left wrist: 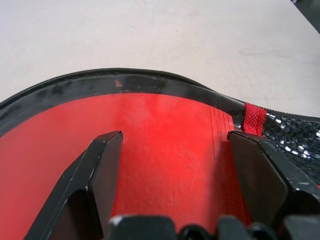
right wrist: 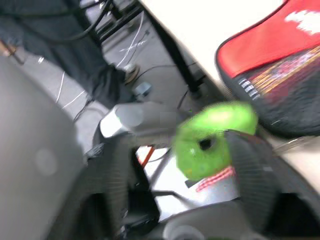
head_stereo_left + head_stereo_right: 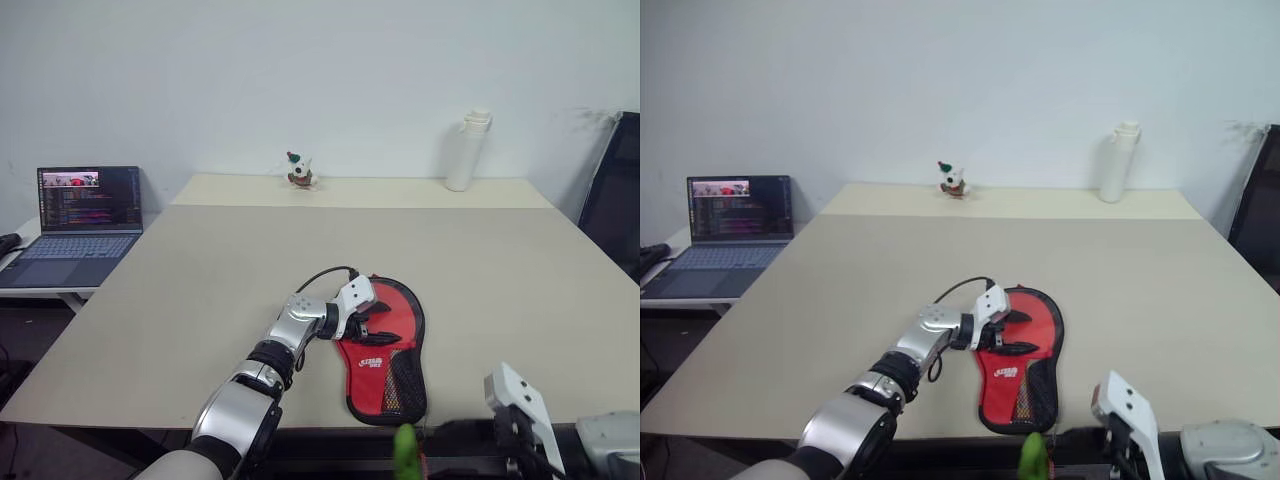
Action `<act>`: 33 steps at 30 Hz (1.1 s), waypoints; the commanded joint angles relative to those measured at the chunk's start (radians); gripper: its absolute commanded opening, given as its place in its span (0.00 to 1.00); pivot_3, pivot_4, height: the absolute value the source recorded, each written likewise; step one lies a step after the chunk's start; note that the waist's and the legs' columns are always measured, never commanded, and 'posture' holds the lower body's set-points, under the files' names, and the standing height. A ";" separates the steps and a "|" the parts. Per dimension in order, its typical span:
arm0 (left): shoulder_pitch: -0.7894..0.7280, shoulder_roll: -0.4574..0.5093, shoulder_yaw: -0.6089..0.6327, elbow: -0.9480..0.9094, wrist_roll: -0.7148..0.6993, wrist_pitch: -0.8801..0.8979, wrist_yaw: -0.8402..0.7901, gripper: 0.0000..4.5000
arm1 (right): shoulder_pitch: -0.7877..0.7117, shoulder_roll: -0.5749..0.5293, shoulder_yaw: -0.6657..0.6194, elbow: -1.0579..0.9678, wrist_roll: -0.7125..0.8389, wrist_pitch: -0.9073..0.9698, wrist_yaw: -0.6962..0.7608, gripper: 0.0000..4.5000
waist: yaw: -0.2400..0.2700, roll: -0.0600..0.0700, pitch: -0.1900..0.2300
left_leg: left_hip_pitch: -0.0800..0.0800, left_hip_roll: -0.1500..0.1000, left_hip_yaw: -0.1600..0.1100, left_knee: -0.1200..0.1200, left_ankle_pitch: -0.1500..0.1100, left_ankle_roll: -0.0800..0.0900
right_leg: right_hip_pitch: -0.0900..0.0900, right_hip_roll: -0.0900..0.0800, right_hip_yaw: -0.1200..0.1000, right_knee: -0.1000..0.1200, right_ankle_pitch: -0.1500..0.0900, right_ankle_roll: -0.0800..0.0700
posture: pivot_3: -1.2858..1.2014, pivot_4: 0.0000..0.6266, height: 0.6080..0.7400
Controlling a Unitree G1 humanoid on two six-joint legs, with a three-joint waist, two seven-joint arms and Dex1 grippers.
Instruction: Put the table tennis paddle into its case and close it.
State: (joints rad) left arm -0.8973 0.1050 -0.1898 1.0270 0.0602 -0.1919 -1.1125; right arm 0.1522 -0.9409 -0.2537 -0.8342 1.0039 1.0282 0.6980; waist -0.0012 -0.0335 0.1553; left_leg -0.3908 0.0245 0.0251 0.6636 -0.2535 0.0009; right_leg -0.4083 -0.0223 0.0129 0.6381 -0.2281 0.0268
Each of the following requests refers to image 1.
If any red black-rimmed mesh pouch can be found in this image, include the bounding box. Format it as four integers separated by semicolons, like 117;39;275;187
0;66;320;201

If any red table tennis paddle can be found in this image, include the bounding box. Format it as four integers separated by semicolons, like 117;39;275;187
0;91;254;240

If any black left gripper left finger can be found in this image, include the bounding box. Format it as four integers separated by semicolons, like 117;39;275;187
23;130;124;240

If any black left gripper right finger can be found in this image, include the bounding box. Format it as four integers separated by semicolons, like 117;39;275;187
227;131;320;224

